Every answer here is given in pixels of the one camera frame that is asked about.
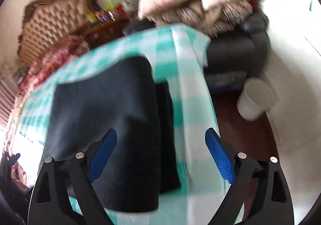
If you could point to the brown fringed blanket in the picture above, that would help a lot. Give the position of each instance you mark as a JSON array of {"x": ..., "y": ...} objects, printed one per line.
[{"x": 198, "y": 16}]

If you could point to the red floral bedding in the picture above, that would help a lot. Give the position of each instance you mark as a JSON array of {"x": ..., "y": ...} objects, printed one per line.
[{"x": 47, "y": 64}]

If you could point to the white plastic bin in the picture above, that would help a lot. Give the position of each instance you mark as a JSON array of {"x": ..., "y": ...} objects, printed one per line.
[{"x": 254, "y": 101}]

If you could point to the pile of colourful small items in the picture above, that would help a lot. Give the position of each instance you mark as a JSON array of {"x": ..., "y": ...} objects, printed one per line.
[{"x": 102, "y": 14}]

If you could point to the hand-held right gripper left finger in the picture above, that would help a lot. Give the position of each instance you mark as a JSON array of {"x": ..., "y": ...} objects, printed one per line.
[{"x": 104, "y": 154}]

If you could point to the green white checkered sheet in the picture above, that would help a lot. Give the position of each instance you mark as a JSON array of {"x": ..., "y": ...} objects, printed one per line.
[{"x": 190, "y": 104}]

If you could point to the dark wooden nightstand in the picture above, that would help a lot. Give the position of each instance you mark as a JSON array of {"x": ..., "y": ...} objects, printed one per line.
[{"x": 105, "y": 31}]

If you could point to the tan tufted headboard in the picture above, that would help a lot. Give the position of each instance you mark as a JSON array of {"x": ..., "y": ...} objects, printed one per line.
[{"x": 52, "y": 21}]

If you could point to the black leather armchair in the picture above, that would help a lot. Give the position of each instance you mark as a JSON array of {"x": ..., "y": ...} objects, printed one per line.
[{"x": 235, "y": 52}]

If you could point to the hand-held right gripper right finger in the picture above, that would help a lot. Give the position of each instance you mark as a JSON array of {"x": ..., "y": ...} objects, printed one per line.
[{"x": 220, "y": 157}]

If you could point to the black pants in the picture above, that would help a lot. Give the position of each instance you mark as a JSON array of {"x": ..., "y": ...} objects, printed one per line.
[{"x": 112, "y": 114}]

